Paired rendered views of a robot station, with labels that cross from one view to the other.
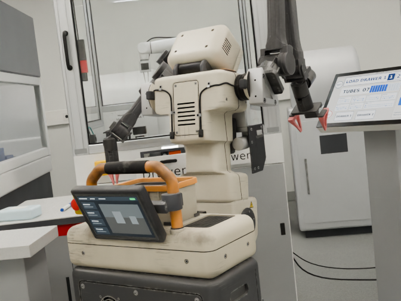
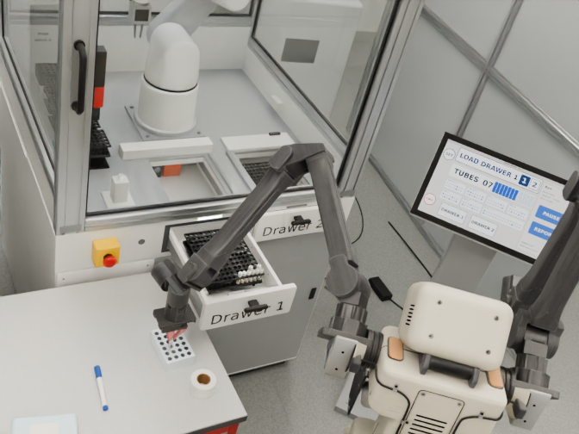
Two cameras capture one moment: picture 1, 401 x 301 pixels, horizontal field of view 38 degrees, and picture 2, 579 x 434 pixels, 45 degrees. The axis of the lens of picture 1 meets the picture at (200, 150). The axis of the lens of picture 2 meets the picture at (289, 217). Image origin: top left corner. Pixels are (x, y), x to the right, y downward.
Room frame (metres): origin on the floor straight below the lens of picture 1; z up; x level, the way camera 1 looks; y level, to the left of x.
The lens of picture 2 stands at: (1.32, 0.95, 2.32)
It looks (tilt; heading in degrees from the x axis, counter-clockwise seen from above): 37 degrees down; 324
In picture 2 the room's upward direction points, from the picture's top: 16 degrees clockwise
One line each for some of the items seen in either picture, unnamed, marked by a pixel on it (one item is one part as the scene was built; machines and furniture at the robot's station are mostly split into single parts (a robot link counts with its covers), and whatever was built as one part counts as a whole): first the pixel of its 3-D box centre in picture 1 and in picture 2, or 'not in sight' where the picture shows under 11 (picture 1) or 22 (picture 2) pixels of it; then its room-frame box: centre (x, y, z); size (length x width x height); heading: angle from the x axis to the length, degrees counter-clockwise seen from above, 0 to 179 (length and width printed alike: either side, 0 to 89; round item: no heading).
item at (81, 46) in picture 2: (66, 50); (80, 81); (2.81, 0.58, 1.45); 0.05 x 0.03 x 0.19; 1
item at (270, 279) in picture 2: not in sight; (221, 260); (2.72, 0.14, 0.86); 0.40 x 0.26 x 0.06; 1
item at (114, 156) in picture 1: (112, 158); (175, 309); (2.49, 0.38, 0.94); 0.10 x 0.07 x 0.07; 92
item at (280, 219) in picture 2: (235, 153); (293, 222); (2.84, -0.17, 0.87); 0.29 x 0.02 x 0.11; 91
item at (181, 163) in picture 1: (169, 167); (248, 306); (2.51, 0.14, 0.87); 0.29 x 0.02 x 0.11; 91
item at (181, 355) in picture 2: not in sight; (171, 347); (2.49, 0.37, 0.78); 0.12 x 0.08 x 0.04; 5
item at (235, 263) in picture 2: not in sight; (221, 261); (2.71, 0.14, 0.87); 0.22 x 0.18 x 0.06; 1
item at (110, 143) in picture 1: (110, 144); (177, 292); (2.49, 0.38, 1.00); 0.07 x 0.06 x 0.07; 11
